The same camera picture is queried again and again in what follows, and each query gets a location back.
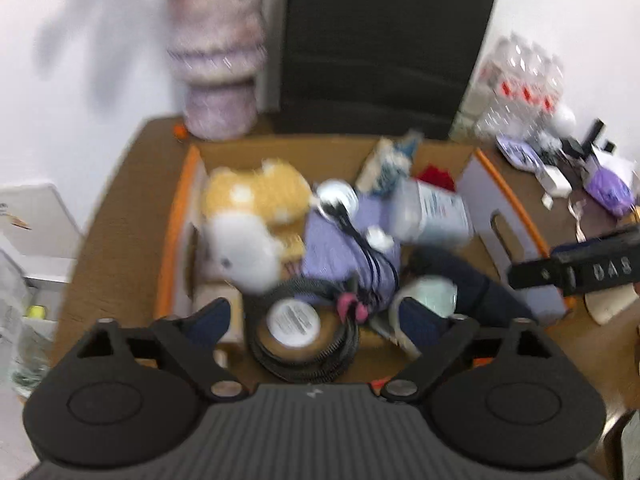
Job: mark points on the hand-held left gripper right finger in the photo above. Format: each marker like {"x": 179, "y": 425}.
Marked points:
{"x": 417, "y": 322}

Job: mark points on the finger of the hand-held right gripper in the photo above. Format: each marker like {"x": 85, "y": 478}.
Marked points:
{"x": 532, "y": 272}

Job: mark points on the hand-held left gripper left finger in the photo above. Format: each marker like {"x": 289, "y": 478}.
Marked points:
{"x": 212, "y": 317}

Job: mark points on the pale green round object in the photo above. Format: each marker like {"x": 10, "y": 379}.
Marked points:
{"x": 432, "y": 295}

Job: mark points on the cardboard box with orange edges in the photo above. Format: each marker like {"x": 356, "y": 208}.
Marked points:
{"x": 500, "y": 195}

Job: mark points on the wooden desktop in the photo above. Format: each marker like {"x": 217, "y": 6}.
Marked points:
{"x": 125, "y": 220}

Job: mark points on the beige flat piece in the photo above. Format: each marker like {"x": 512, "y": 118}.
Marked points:
{"x": 612, "y": 310}

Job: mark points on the white paper tag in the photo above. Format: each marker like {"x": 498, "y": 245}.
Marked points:
{"x": 579, "y": 217}

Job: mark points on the pink clip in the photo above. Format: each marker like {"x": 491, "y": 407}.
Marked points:
{"x": 352, "y": 307}

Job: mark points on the purple crumpled bag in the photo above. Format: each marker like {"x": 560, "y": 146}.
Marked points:
{"x": 610, "y": 190}

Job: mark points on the round white tin with label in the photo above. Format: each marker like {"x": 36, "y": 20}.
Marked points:
{"x": 293, "y": 322}

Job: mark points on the black coiled band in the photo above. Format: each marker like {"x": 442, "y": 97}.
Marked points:
{"x": 340, "y": 350}

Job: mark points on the white charger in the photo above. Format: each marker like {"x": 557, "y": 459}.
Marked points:
{"x": 555, "y": 180}

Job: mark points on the yellow and white plush toy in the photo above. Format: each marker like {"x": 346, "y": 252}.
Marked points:
{"x": 250, "y": 220}

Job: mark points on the white plastic container with label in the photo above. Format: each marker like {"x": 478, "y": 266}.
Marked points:
{"x": 432, "y": 210}

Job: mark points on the purple cloth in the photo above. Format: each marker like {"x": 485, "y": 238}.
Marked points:
{"x": 330, "y": 245}

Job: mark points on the purple patterned pouch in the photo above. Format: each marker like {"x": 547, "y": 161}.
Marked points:
{"x": 520, "y": 152}

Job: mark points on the black small device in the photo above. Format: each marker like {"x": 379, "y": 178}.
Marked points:
{"x": 597, "y": 137}

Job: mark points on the red fabric item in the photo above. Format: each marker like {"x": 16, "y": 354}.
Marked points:
{"x": 435, "y": 177}

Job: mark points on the round silver disc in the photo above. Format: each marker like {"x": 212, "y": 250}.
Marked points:
{"x": 340, "y": 195}

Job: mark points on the white round object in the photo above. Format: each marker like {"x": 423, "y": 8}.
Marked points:
{"x": 564, "y": 120}

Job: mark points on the pack of water bottles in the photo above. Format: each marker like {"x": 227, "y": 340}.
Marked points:
{"x": 522, "y": 85}

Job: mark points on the small orange object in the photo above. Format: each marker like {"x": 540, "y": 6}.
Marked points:
{"x": 179, "y": 132}

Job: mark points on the clear glass container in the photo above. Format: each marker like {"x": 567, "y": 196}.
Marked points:
{"x": 25, "y": 340}

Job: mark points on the white board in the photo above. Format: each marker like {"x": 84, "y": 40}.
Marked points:
{"x": 35, "y": 220}

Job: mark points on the purple wrapped vase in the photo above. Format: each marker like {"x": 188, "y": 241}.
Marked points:
{"x": 217, "y": 60}

